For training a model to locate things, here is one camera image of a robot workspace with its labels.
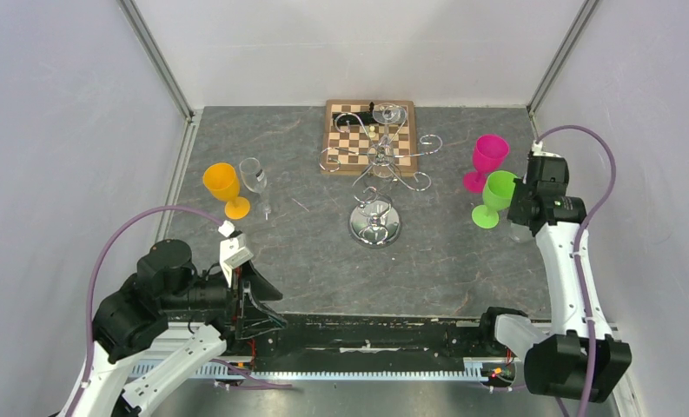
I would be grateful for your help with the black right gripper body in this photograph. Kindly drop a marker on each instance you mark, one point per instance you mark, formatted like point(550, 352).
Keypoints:
point(522, 191)

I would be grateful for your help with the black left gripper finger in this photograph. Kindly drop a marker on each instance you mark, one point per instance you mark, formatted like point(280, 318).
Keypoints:
point(258, 286)
point(262, 320)

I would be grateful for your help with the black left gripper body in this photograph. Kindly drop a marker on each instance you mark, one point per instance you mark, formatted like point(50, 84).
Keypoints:
point(241, 289)

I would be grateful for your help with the green plastic wine glass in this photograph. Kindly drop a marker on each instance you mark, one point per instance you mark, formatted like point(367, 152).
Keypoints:
point(497, 195)

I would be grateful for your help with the pink plastic wine glass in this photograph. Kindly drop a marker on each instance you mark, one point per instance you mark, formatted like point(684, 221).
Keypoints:
point(490, 151)

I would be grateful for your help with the clear wine glass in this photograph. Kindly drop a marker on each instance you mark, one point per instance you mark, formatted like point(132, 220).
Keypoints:
point(255, 180)

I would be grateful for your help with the orange plastic wine glass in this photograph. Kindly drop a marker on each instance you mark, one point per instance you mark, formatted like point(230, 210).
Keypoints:
point(222, 182)

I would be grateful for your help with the chrome wine glass rack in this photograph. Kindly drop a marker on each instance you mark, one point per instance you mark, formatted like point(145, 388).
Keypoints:
point(374, 222)

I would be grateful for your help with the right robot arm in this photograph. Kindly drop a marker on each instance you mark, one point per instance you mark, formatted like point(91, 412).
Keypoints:
point(579, 359)

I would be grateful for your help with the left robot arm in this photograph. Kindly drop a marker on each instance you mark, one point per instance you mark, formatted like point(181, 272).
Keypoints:
point(128, 321)

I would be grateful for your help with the wooden chess board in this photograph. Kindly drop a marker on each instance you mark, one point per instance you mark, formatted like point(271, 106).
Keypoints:
point(349, 150)

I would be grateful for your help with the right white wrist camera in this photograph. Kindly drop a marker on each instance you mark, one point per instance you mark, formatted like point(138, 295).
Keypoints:
point(545, 167)

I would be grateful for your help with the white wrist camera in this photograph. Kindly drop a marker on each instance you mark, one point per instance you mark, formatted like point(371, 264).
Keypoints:
point(233, 250)
point(545, 167)

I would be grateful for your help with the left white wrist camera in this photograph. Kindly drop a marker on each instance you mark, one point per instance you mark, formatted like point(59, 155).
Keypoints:
point(233, 250)

